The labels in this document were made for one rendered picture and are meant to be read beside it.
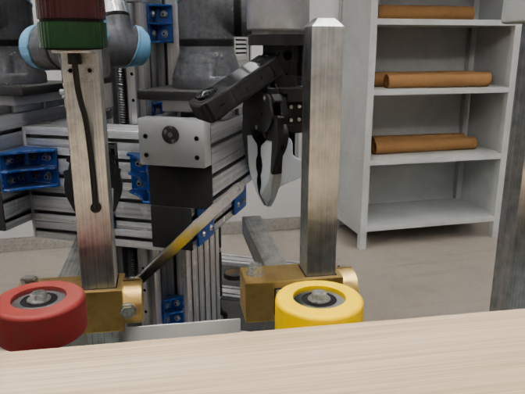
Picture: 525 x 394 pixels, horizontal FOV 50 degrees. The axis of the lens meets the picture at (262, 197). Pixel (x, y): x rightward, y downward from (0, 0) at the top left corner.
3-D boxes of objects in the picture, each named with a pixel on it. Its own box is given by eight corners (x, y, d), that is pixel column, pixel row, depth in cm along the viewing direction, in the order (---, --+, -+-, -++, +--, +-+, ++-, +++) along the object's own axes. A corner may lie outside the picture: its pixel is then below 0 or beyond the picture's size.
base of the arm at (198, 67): (189, 84, 130) (187, 39, 128) (251, 85, 126) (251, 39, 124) (160, 88, 116) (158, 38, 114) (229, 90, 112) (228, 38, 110)
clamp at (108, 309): (26, 319, 65) (20, 278, 64) (144, 309, 67) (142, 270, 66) (13, 343, 60) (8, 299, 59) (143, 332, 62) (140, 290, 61)
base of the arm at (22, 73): (8, 80, 143) (4, 40, 141) (60, 81, 139) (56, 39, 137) (-37, 84, 129) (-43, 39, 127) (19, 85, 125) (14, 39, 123)
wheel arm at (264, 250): (241, 238, 92) (241, 213, 91) (261, 237, 93) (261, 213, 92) (304, 395, 51) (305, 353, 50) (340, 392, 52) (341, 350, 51)
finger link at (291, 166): (311, 206, 72) (312, 134, 70) (271, 213, 70) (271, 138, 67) (298, 201, 75) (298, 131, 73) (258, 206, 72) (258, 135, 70)
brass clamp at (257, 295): (239, 302, 70) (238, 264, 69) (344, 295, 72) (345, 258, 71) (246, 326, 64) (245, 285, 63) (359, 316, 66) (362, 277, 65)
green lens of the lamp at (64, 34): (46, 47, 54) (44, 23, 54) (110, 47, 55) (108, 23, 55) (33, 48, 49) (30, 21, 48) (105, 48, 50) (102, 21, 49)
